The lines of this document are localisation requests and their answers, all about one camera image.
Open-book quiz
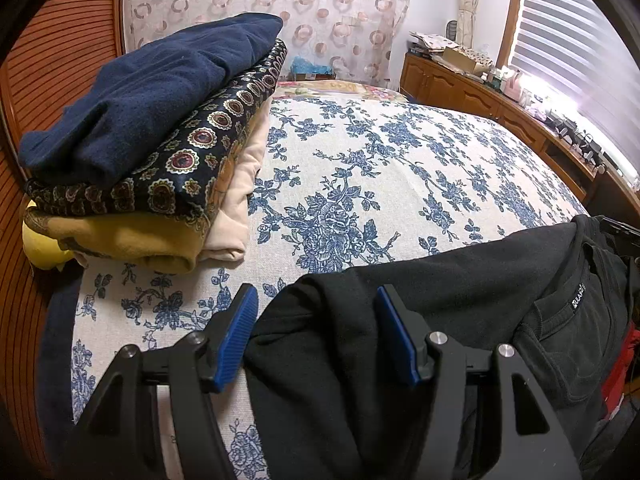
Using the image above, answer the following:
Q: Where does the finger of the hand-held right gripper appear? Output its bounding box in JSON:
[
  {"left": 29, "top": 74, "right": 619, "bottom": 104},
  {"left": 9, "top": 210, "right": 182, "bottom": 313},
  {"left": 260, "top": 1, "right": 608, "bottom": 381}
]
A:
[{"left": 597, "top": 215, "right": 640, "bottom": 263}]

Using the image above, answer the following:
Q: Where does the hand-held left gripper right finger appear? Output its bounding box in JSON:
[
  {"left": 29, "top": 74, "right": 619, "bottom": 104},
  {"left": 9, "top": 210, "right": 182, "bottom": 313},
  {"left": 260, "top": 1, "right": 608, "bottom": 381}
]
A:
[{"left": 375, "top": 285, "right": 583, "bottom": 480}]

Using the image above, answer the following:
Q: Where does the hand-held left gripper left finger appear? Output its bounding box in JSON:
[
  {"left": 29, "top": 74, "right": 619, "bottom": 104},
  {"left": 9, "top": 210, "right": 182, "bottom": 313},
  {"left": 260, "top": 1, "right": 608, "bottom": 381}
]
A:
[{"left": 60, "top": 282, "right": 261, "bottom": 480}]

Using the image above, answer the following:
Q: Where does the black printed t-shirt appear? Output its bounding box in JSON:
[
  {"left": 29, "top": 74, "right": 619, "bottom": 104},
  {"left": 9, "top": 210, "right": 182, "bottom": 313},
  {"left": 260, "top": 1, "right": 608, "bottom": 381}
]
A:
[{"left": 242, "top": 214, "right": 636, "bottom": 480}]

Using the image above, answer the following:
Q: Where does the beige garment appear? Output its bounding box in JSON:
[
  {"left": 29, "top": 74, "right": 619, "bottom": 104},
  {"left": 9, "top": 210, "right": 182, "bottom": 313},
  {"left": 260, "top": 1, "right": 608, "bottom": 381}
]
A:
[{"left": 202, "top": 105, "right": 273, "bottom": 263}]

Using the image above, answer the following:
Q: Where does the red cloth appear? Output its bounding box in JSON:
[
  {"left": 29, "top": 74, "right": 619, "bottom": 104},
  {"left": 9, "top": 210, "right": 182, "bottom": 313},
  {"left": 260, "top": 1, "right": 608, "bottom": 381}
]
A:
[{"left": 600, "top": 327, "right": 640, "bottom": 421}]

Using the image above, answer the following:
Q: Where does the mustard yellow garment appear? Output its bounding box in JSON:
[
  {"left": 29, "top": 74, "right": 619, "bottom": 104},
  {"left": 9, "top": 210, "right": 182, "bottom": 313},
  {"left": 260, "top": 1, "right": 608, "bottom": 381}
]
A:
[{"left": 25, "top": 130, "right": 251, "bottom": 273}]

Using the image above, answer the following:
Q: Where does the blue floral bed sheet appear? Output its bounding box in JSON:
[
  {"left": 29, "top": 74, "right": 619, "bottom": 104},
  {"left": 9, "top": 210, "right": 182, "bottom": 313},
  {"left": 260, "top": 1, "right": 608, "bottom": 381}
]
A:
[{"left": 70, "top": 97, "right": 588, "bottom": 480}]

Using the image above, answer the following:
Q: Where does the dark medallion patterned garment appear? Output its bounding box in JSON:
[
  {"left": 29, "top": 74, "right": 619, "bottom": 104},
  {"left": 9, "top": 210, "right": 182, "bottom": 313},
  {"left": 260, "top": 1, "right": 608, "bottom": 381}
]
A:
[{"left": 25, "top": 37, "right": 288, "bottom": 221}]

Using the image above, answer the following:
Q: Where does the striped window blind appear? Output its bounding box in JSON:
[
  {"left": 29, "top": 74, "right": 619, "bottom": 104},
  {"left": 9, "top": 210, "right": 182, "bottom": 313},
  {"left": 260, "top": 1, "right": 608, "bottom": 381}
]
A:
[{"left": 515, "top": 0, "right": 640, "bottom": 136}]

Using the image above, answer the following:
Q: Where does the yellow plush toy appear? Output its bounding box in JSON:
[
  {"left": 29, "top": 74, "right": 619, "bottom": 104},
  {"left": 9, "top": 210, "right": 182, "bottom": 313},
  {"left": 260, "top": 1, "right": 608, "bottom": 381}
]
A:
[{"left": 22, "top": 220, "right": 76, "bottom": 267}]

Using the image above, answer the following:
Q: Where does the wooden side cabinet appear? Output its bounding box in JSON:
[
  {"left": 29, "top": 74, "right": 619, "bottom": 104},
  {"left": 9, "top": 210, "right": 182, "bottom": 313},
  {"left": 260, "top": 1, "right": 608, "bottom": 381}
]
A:
[{"left": 400, "top": 52, "right": 640, "bottom": 211}]

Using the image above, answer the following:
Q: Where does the open cardboard box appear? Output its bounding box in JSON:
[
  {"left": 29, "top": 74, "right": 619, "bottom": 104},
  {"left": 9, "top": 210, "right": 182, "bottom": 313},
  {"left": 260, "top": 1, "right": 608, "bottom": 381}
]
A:
[{"left": 442, "top": 46, "right": 493, "bottom": 75}]

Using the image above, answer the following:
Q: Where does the pink floral blanket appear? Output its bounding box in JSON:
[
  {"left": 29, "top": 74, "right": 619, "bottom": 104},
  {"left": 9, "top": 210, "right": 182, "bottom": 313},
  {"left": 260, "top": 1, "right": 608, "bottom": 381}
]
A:
[{"left": 274, "top": 80, "right": 408, "bottom": 106}]

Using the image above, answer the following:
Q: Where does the navy fleece garment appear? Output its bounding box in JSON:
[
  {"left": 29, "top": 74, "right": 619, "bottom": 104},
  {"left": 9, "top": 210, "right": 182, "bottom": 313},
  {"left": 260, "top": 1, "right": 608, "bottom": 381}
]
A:
[{"left": 19, "top": 12, "right": 285, "bottom": 188}]

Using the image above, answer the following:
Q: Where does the pile of patterned papers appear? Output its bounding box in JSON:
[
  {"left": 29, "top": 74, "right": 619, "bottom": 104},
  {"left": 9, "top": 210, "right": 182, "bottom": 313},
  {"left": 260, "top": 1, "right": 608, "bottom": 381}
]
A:
[{"left": 407, "top": 30, "right": 453, "bottom": 56}]

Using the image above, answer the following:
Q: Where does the cream window side curtain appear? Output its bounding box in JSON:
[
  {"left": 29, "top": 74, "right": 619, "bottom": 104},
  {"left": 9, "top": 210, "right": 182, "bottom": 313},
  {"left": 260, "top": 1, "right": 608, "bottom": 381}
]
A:
[{"left": 457, "top": 0, "right": 488, "bottom": 53}]

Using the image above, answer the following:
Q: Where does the teal plastic bag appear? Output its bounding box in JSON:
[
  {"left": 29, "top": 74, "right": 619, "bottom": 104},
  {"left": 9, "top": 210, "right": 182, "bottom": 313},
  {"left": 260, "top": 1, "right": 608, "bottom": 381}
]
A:
[{"left": 291, "top": 56, "right": 333, "bottom": 77}]

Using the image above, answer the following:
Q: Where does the circle patterned sheer curtain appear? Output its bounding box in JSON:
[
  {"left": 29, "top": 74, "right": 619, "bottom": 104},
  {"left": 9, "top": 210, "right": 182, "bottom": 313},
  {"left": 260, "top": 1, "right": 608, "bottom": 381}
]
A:
[{"left": 122, "top": 0, "right": 412, "bottom": 91}]

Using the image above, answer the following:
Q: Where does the wooden louvered wardrobe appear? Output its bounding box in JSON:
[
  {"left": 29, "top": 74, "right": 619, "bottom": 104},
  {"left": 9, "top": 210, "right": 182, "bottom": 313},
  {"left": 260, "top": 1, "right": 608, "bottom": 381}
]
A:
[{"left": 0, "top": 0, "right": 128, "bottom": 476}]

